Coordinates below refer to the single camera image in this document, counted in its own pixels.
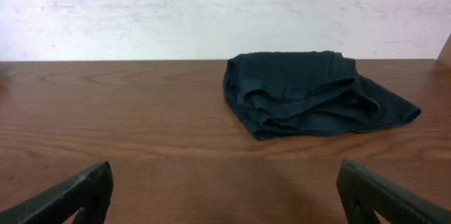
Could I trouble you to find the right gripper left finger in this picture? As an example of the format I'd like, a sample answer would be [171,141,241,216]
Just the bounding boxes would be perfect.
[1,161,113,224]

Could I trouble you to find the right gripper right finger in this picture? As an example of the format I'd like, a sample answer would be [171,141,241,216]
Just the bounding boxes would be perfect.
[336,160,450,224]

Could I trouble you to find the navy blue shorts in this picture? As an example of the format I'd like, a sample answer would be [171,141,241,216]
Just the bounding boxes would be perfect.
[223,51,421,141]

